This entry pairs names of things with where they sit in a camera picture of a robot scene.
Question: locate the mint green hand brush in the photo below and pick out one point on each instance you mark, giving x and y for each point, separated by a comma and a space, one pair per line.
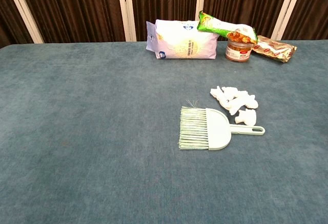
217, 129

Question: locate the large crumpled white paper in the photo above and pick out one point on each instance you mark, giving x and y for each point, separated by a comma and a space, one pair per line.
243, 97

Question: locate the white flour bag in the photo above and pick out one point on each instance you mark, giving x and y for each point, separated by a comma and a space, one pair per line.
184, 42

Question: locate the teal table cover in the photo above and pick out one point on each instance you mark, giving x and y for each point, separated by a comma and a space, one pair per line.
102, 131

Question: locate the small round can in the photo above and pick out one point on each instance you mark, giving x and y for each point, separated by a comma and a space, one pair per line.
237, 51

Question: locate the green noodle packet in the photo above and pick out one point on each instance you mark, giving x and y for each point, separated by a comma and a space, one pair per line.
220, 28

